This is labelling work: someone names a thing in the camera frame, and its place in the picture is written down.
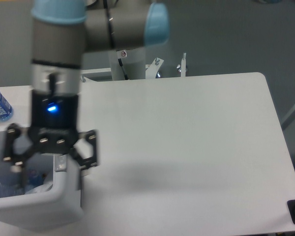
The white plastic trash can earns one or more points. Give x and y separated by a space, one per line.
58 206

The white paper wrapper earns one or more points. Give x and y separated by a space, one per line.
44 185

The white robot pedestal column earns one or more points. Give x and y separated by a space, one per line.
133 64

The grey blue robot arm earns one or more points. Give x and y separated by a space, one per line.
63 30

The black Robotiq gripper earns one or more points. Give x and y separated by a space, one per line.
53 129

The white pedestal base frame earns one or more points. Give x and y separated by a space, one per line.
104 74

